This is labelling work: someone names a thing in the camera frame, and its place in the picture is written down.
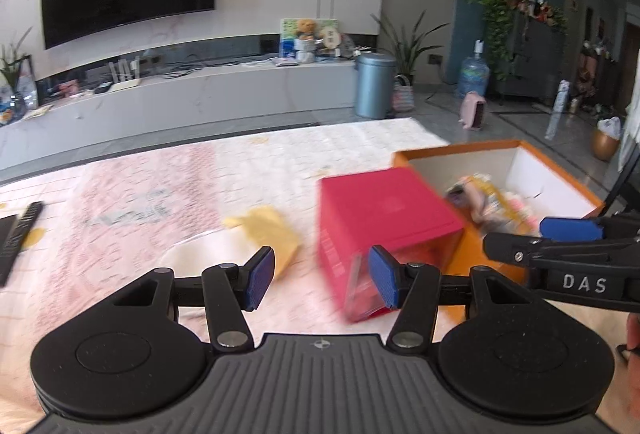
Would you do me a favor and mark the person's right hand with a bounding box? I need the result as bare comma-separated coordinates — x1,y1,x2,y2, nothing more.
626,314,640,418

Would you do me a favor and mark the white wifi router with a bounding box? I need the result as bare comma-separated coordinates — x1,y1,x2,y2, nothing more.
108,56,141,92

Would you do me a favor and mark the black remote control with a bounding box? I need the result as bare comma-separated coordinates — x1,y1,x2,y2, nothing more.
1,201,44,288

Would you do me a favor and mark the grey marble tv bench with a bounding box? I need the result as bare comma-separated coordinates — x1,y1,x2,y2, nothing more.
1,61,357,168

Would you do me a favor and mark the dark cabinet with plants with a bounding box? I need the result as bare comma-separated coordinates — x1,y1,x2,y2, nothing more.
469,0,567,102

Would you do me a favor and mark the pink small heater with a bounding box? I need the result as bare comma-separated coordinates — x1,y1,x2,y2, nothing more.
459,90,486,130

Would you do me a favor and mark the pink red box lid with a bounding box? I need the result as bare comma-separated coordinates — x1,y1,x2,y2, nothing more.
317,168,464,322

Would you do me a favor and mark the green plant in vase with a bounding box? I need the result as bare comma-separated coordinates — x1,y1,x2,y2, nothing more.
1,29,39,126

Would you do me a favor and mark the gold round pot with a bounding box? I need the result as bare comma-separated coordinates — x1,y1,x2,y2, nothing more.
591,128,620,162

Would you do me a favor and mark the pink checkered basket bag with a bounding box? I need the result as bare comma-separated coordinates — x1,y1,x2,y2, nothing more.
392,73,414,113

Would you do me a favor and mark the orange cardboard box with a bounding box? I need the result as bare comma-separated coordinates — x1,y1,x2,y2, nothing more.
391,139,606,325

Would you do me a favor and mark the teddy bear bouquet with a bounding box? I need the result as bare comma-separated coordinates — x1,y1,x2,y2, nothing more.
294,18,317,64

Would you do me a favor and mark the potted green floor plant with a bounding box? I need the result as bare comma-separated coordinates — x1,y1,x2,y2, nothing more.
371,10,449,81

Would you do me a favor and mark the grey metal trash bin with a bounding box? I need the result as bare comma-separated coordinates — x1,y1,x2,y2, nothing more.
355,53,396,120

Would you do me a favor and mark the yellow cloth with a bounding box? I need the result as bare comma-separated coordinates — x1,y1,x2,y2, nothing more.
222,206,303,280

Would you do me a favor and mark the white hanging garment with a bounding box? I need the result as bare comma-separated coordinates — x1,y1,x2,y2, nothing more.
617,74,640,172

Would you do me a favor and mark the blue water bottle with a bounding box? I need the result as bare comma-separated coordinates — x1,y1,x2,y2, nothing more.
457,40,490,98

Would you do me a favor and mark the yellow snack packet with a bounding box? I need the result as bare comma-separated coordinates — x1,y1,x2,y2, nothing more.
458,174,515,225

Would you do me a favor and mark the round white cloth pad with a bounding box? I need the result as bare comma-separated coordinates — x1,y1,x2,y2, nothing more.
157,227,260,277

